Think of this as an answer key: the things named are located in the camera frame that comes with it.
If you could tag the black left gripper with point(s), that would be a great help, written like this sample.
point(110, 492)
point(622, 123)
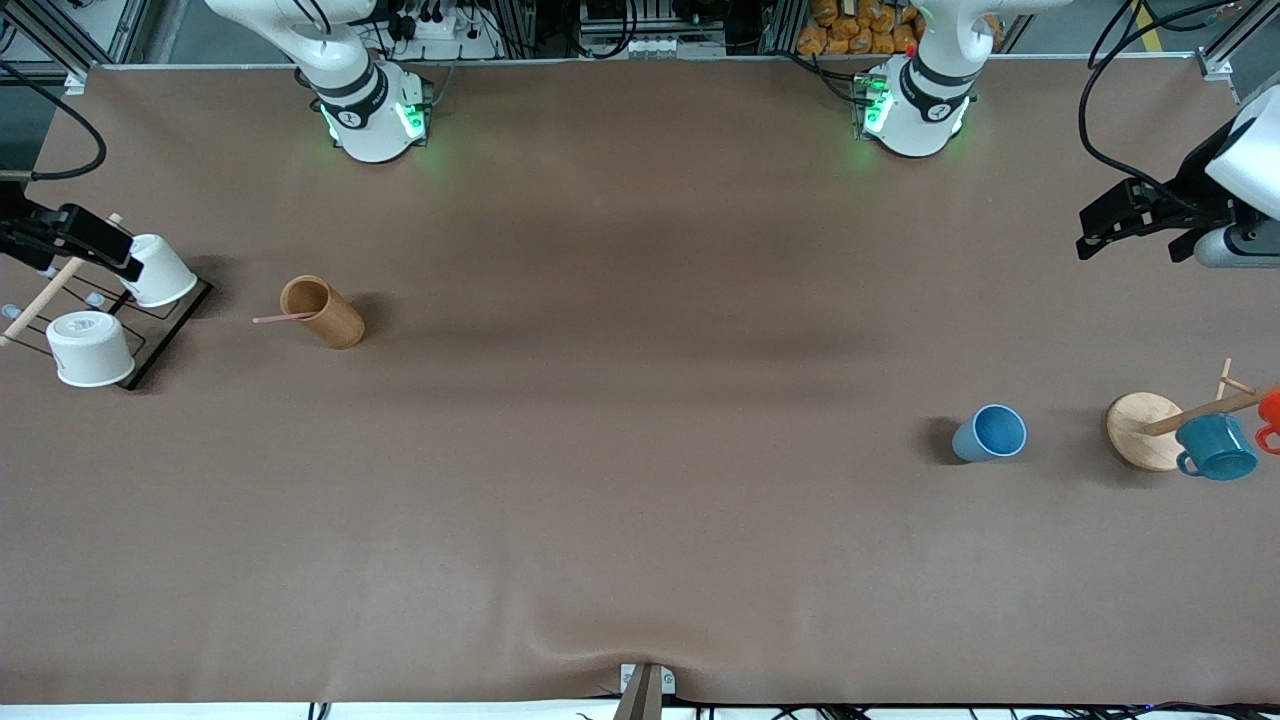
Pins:
point(1192, 196)

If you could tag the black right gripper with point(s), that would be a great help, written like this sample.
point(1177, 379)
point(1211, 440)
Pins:
point(18, 236)

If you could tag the pink chopstick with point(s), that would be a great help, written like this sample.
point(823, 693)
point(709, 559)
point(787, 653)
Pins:
point(275, 318)

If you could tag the light blue cup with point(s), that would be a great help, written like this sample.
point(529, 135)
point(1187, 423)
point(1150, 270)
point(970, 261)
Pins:
point(990, 435)

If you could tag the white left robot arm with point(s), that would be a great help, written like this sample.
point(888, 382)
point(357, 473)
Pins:
point(930, 110)

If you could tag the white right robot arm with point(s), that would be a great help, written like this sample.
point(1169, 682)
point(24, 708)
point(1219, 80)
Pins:
point(370, 110)

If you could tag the white paper cup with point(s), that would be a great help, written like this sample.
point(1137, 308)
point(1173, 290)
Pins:
point(160, 270)
point(90, 350)

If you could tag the bamboo cup holder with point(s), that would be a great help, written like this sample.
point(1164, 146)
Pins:
point(335, 320)

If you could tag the wooden mug tree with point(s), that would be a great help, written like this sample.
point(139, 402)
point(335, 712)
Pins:
point(1140, 430)

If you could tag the teal mug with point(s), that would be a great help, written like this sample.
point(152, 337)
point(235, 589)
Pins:
point(1215, 445)

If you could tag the orange mug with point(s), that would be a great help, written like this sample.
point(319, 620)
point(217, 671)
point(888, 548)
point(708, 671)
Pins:
point(1272, 410)

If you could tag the pile of orange bread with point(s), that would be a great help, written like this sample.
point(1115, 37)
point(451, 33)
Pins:
point(860, 28)

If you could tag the white power strip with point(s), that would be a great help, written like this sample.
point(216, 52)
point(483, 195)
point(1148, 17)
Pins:
point(440, 38)

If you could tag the brown table mat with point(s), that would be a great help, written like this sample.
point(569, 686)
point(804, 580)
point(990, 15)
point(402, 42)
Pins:
point(640, 500)

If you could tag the grey metal table clamp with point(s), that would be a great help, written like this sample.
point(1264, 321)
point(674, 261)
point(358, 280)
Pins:
point(646, 695)

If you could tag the aluminium frame post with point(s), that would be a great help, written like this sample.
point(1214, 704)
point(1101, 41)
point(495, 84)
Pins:
point(1235, 45)
point(60, 35)

